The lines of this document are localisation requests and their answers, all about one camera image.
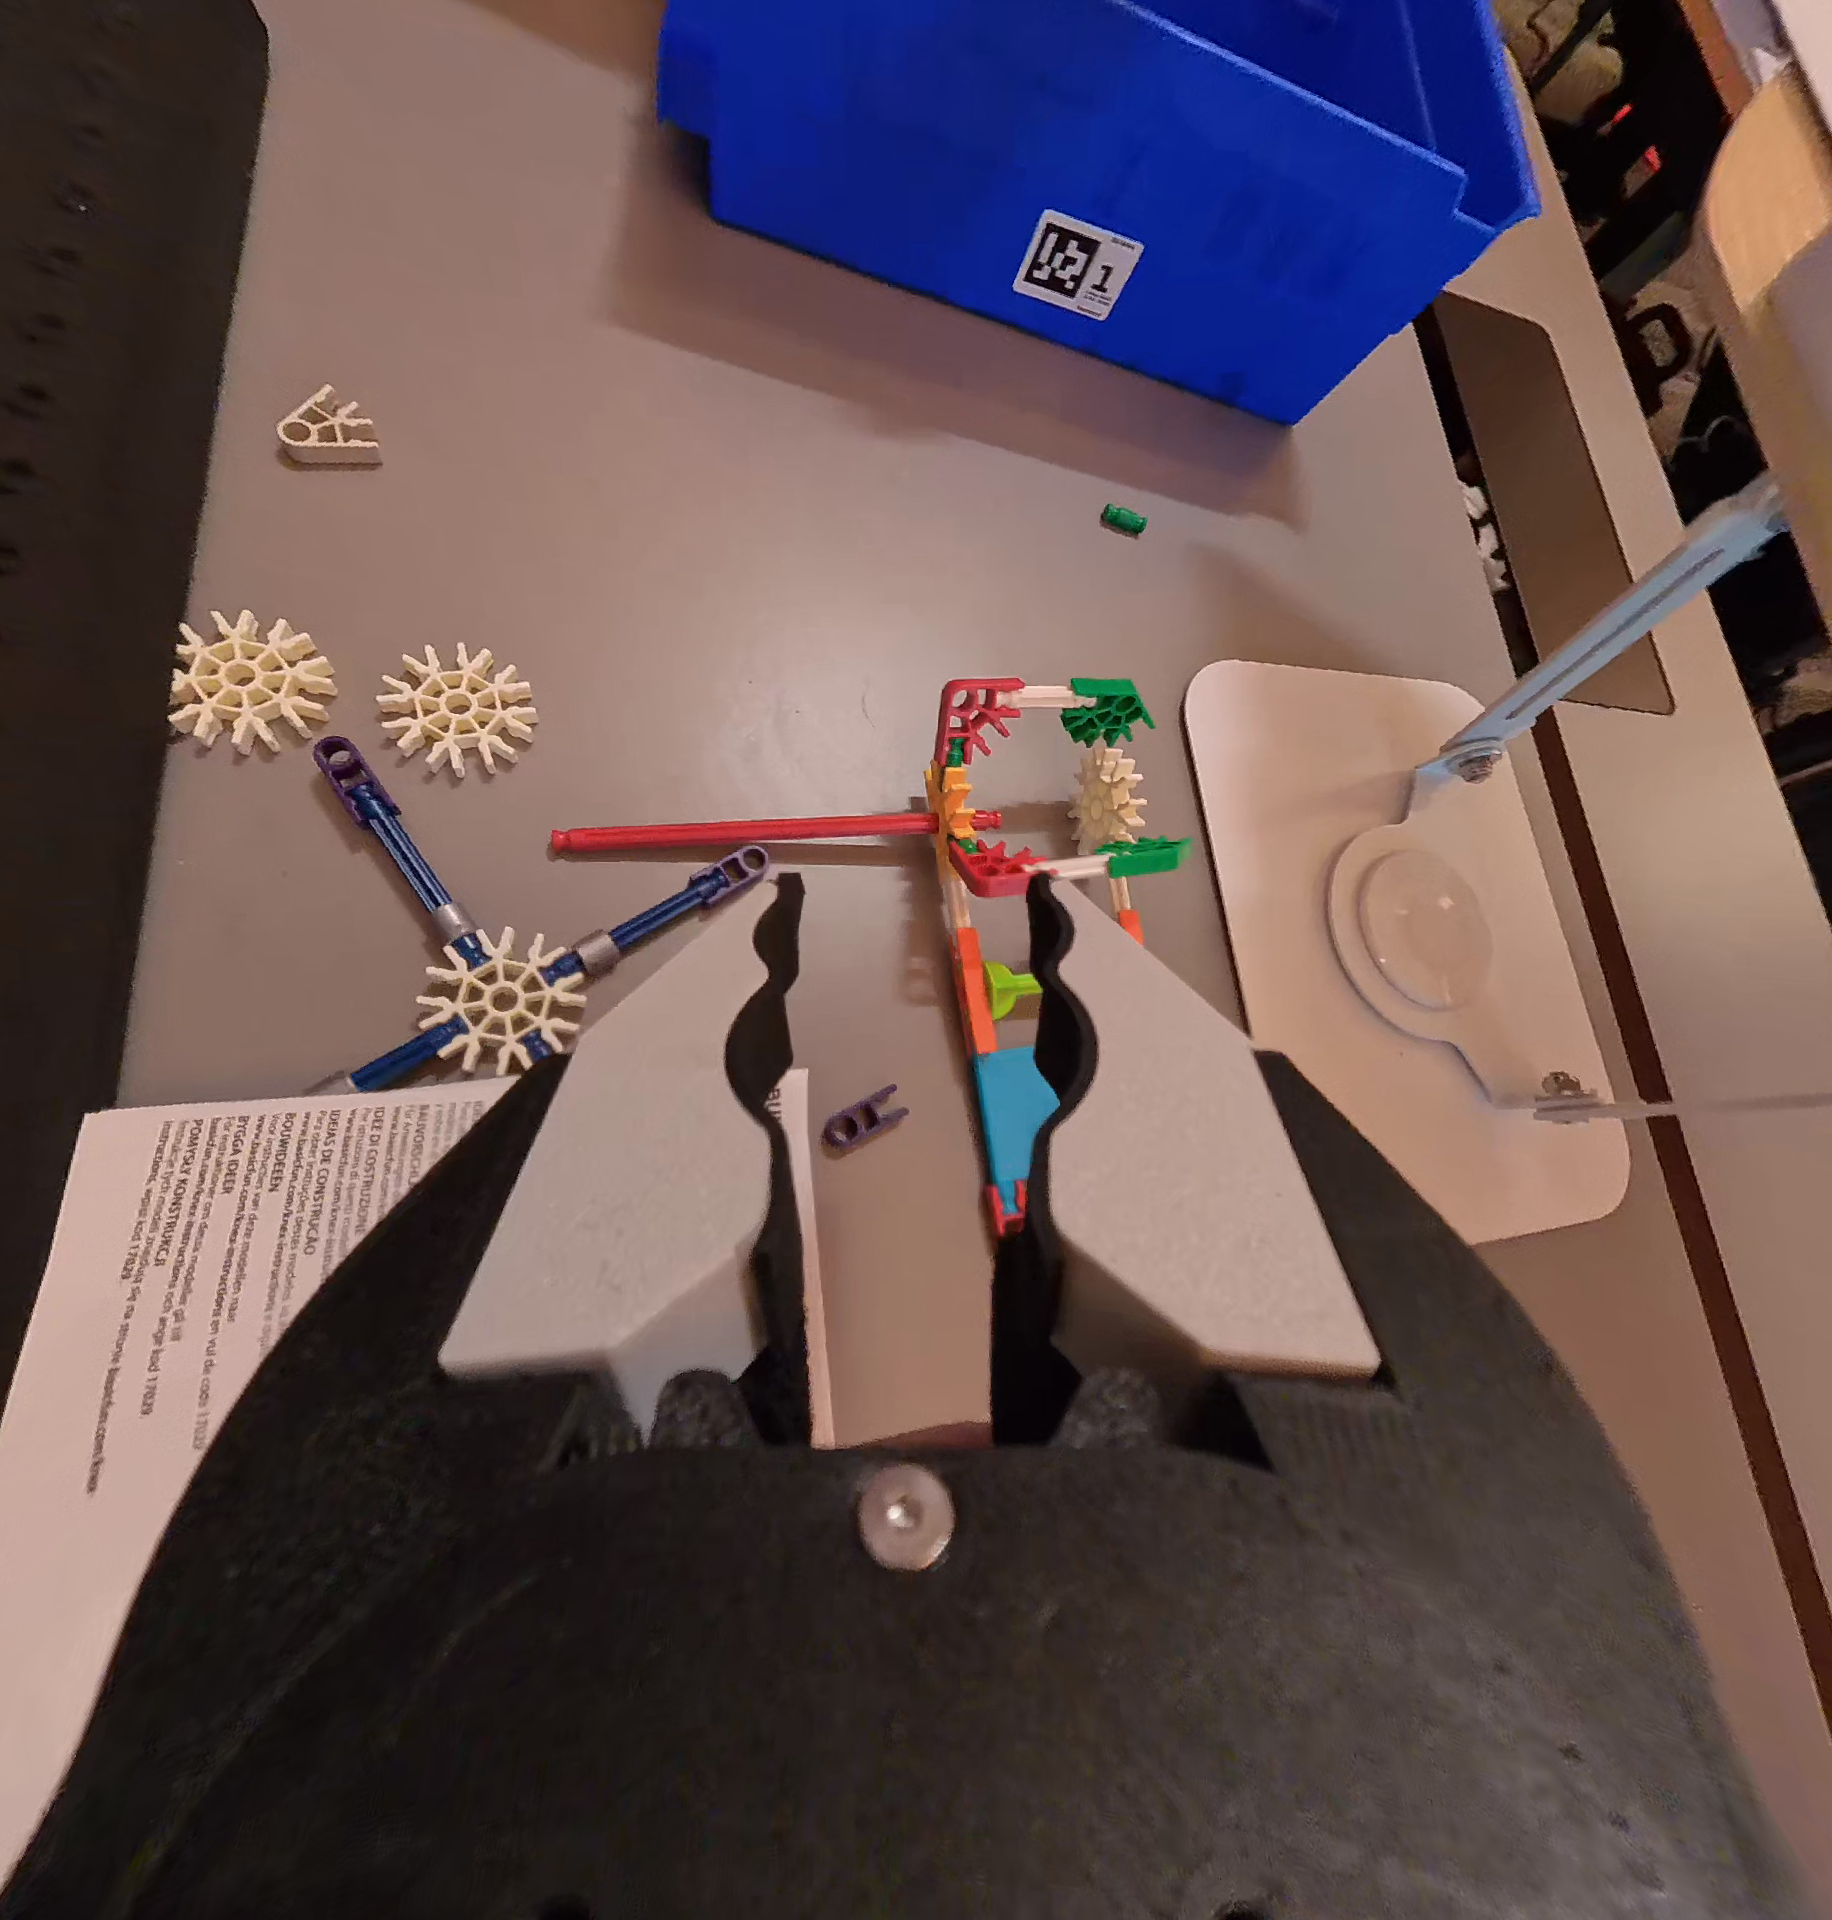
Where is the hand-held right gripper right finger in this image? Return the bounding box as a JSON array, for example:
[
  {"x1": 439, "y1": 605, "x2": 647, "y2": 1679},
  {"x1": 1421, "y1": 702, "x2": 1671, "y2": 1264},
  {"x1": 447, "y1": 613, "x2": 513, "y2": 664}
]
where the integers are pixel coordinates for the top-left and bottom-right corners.
[{"x1": 990, "y1": 873, "x2": 1383, "y2": 1449}]

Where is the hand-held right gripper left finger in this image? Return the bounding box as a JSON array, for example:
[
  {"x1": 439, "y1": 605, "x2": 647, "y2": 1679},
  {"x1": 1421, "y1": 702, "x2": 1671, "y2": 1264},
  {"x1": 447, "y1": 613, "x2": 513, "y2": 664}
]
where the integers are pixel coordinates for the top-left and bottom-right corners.
[{"x1": 439, "y1": 873, "x2": 830, "y2": 1449}]

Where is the multicolour toy construction model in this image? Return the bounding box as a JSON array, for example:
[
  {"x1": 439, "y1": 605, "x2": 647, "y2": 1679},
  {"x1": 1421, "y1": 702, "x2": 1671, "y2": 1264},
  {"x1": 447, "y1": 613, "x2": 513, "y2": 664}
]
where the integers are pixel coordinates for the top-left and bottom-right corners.
[{"x1": 548, "y1": 677, "x2": 1197, "y2": 1240}]

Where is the blue plastic bin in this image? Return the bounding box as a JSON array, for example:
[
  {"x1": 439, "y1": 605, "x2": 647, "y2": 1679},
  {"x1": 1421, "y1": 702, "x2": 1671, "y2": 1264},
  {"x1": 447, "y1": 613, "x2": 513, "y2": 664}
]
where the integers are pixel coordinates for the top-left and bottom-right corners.
[{"x1": 657, "y1": 0, "x2": 1541, "y2": 429}]

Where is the blue rod snowflake assembly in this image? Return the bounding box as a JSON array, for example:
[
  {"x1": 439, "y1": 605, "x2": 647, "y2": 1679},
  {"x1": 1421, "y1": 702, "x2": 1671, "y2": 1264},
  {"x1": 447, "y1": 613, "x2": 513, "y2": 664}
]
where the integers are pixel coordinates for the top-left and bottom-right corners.
[{"x1": 308, "y1": 736, "x2": 775, "y2": 1099}]

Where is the white instruction leaflet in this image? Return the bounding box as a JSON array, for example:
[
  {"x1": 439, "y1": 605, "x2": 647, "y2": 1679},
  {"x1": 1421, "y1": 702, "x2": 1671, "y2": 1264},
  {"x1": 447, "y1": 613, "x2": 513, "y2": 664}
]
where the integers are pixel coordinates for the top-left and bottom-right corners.
[{"x1": 0, "y1": 1070, "x2": 835, "y2": 1914}]

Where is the cream snowflake connector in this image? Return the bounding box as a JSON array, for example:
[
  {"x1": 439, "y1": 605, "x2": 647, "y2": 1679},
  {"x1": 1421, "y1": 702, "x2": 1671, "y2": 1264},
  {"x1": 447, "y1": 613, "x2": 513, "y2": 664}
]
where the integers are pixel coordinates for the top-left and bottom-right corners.
[
  {"x1": 164, "y1": 608, "x2": 338, "y2": 750},
  {"x1": 378, "y1": 643, "x2": 539, "y2": 780}
]

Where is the small cream fan connector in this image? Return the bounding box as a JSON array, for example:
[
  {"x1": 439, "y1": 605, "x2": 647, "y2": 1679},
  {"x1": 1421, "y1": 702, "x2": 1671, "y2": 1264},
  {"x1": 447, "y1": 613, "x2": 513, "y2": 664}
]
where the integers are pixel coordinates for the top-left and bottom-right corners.
[{"x1": 275, "y1": 383, "x2": 386, "y2": 471}]

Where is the black perforated chair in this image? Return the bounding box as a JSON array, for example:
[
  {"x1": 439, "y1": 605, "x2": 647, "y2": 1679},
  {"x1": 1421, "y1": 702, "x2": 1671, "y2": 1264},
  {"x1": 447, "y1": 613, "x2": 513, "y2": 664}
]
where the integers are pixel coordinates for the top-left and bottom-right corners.
[{"x1": 0, "y1": 0, "x2": 275, "y2": 1594}]

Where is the white document stand board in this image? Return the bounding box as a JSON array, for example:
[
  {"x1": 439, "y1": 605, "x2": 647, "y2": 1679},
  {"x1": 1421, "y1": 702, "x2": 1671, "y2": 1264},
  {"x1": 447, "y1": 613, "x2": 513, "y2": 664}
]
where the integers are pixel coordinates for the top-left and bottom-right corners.
[{"x1": 1695, "y1": 65, "x2": 1832, "y2": 602}]

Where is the clear acrylic bracket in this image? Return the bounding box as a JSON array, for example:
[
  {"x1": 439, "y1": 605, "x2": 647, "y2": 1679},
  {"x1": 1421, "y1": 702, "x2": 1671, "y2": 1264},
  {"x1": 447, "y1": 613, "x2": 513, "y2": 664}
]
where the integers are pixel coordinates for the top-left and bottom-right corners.
[{"x1": 1327, "y1": 758, "x2": 1624, "y2": 1126}]

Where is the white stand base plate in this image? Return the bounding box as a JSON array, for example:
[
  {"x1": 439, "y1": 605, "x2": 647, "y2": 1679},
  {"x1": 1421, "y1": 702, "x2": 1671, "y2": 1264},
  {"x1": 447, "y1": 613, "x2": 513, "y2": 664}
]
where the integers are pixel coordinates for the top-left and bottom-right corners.
[{"x1": 1183, "y1": 662, "x2": 1631, "y2": 1246}]

